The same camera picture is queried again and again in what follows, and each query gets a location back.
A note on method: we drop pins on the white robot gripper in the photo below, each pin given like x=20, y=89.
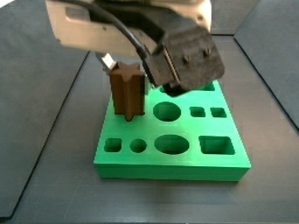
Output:
x=76, y=31

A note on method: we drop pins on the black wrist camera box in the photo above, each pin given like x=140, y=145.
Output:
x=186, y=61

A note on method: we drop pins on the green shape sorter block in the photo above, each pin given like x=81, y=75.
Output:
x=183, y=139

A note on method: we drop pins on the brown star prism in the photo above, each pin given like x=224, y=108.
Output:
x=128, y=90

